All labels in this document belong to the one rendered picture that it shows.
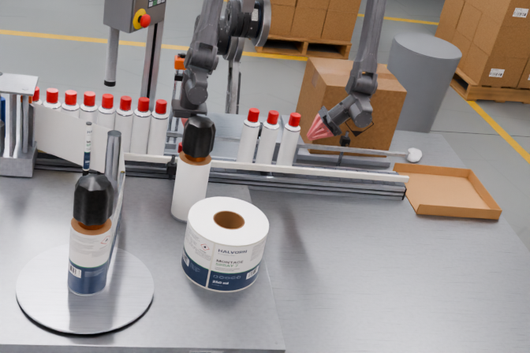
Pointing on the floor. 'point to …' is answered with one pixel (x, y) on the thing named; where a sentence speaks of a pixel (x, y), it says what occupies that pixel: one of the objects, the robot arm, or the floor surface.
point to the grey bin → (422, 76)
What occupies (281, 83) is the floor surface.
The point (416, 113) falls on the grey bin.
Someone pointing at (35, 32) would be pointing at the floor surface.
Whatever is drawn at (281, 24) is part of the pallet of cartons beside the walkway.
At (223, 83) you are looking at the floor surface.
